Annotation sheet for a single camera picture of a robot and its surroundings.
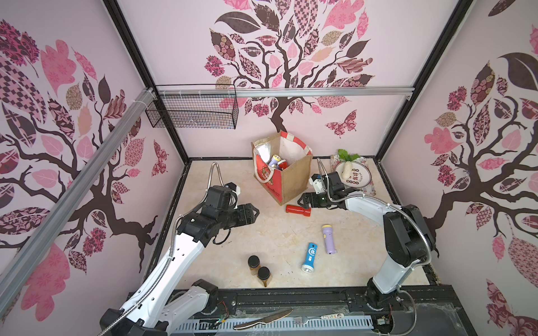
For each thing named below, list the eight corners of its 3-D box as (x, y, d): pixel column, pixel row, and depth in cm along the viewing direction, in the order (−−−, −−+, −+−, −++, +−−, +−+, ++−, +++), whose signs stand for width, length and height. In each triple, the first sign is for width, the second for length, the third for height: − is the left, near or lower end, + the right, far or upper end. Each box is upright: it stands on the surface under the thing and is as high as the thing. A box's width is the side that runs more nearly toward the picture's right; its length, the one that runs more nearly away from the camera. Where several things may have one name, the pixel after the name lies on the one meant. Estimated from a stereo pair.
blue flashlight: (300, 270, 83) (301, 268, 80) (306, 244, 90) (307, 241, 87) (312, 274, 82) (313, 272, 79) (317, 247, 89) (318, 244, 86)
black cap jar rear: (250, 275, 81) (247, 268, 73) (251, 263, 84) (248, 255, 76) (259, 275, 81) (258, 268, 73) (260, 263, 84) (258, 255, 76)
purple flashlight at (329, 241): (326, 255, 87) (328, 252, 84) (321, 228, 95) (323, 224, 92) (335, 255, 87) (337, 252, 84) (330, 227, 95) (331, 224, 92)
